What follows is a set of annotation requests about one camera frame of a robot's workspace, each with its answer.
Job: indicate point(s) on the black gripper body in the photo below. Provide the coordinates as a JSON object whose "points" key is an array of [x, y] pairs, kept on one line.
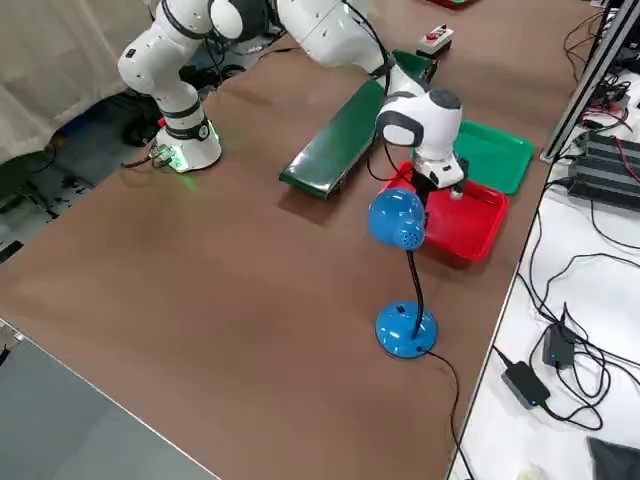
{"points": [[421, 180]]}

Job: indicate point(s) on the white button control box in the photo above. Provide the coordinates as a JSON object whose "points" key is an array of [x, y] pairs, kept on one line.
{"points": [[435, 40]]}

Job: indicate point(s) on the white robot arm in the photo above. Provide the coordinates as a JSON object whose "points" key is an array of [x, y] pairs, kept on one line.
{"points": [[165, 75]]}

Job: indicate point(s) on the green conveyor belt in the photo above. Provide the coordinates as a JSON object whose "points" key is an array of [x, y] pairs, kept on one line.
{"points": [[330, 145]]}

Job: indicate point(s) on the blue desk lamp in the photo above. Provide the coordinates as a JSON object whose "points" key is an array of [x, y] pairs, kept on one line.
{"points": [[395, 215]]}

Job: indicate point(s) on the red plastic tray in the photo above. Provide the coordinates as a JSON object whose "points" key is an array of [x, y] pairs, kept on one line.
{"points": [[440, 3], [460, 225]]}

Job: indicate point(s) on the grey finned power supply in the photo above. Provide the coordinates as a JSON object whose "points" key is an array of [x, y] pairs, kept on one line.
{"points": [[605, 185], [615, 145]]}

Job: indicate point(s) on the black power adapter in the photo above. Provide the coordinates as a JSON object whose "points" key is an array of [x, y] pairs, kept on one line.
{"points": [[557, 345], [525, 385]]}

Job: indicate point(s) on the white curtain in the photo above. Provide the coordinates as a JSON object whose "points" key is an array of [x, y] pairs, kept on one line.
{"points": [[60, 60]]}

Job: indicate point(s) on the aluminium frame post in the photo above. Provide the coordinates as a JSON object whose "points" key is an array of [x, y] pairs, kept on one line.
{"points": [[590, 80]]}

